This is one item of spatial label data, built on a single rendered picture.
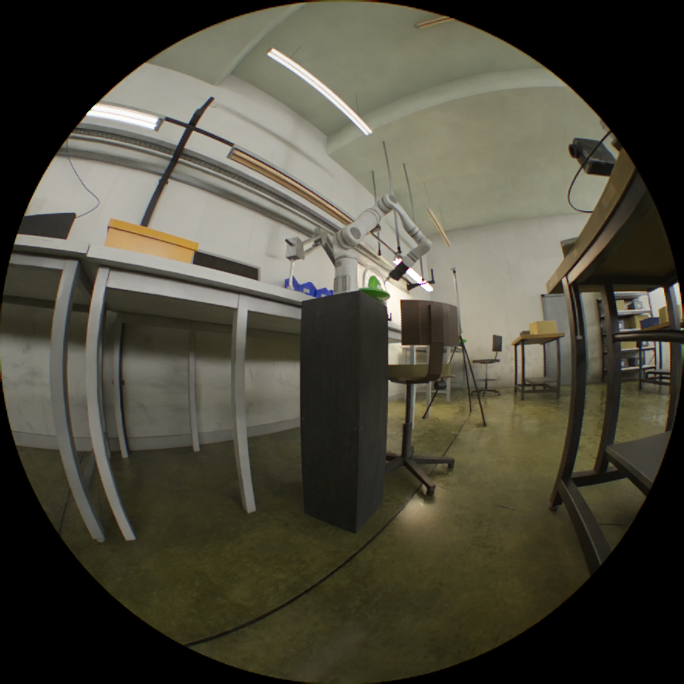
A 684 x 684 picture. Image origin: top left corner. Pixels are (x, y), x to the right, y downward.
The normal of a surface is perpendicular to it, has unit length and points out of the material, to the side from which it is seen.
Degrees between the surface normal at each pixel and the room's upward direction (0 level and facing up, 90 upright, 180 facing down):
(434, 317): 93
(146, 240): 94
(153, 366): 90
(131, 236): 94
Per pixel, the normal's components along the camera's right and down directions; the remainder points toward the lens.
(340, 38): 0.00, 1.00
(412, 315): -0.08, -0.10
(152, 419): 0.77, -0.05
